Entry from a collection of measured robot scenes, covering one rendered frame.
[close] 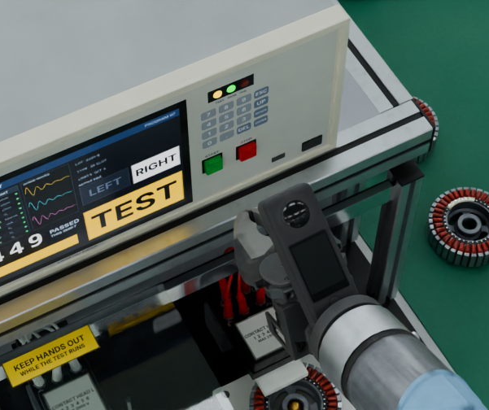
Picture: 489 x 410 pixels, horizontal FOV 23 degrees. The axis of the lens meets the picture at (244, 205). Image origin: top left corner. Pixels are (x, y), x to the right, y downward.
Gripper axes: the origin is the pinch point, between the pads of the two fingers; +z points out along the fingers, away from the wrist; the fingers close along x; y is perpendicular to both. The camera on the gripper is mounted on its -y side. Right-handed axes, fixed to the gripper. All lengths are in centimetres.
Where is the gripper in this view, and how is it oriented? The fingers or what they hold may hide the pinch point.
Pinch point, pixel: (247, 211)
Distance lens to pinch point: 113.4
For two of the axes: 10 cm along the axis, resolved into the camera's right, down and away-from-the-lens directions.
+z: -4.3, -4.4, 7.9
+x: 8.8, -4.0, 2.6
